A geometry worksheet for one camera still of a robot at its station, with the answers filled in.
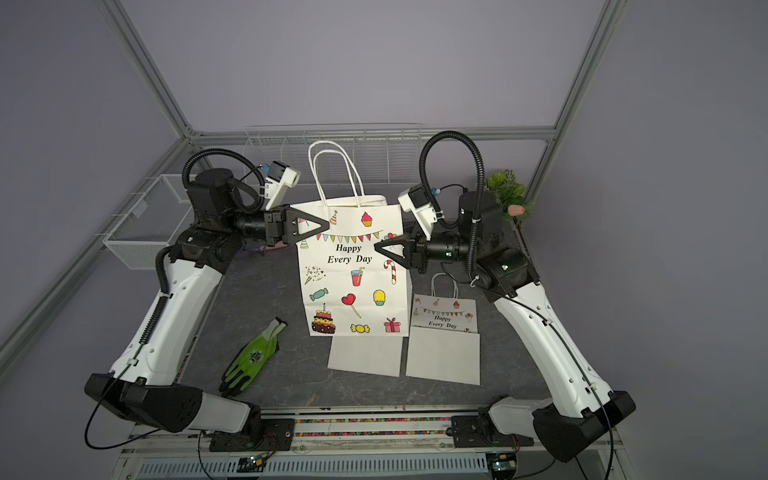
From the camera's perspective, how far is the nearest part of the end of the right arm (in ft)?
1.66

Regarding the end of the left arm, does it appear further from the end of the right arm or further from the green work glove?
the green work glove

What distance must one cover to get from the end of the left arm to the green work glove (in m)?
0.48

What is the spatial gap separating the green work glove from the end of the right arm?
0.56 m

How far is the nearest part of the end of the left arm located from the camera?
0.51m

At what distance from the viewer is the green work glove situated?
2.70ft
